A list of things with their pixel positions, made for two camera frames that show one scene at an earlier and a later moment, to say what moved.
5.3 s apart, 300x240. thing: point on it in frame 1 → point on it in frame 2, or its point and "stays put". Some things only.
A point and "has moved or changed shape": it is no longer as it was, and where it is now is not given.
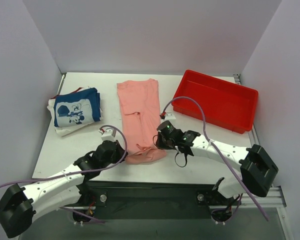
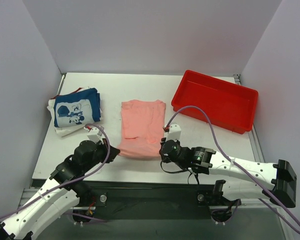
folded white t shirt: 64,130 stays put
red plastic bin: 226,105 stays put
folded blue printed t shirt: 78,108 stays put
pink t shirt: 140,110 has moved or changed shape
